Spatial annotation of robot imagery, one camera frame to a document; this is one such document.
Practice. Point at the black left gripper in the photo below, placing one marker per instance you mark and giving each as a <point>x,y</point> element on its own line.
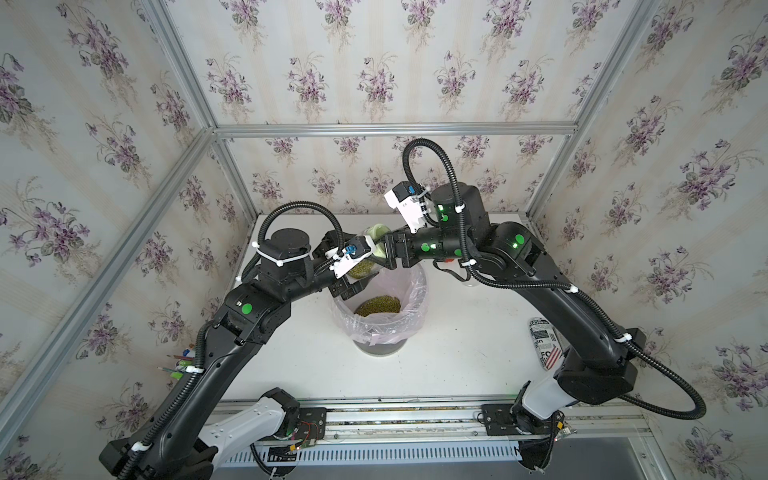
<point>342,285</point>

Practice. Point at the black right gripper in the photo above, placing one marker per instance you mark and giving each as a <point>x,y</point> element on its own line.
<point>405,239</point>

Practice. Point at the light green jar lid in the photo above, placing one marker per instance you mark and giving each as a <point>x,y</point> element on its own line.
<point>377,232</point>

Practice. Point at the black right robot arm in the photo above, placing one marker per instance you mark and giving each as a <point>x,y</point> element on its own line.
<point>446,220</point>

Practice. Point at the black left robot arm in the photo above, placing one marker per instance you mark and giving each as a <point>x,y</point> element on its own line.
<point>284,269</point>

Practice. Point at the mesh bin with pink bag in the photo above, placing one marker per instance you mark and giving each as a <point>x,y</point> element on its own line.
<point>389,311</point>

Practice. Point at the coloured pens in cup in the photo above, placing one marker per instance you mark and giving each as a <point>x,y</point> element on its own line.
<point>175,364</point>

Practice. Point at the printed can with flag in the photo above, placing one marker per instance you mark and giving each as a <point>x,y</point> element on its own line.
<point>546,342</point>

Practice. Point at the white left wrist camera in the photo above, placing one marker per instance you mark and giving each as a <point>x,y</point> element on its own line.
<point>345,258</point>

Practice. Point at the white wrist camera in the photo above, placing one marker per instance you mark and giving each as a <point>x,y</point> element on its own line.
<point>411,205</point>
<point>345,258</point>

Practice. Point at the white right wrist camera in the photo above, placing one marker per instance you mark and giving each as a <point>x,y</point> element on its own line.
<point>411,205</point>

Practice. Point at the aluminium mounting rail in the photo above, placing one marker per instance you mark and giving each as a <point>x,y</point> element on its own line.
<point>458,418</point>

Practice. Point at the white vented cable duct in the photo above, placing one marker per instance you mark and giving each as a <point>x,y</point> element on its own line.
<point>398,453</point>

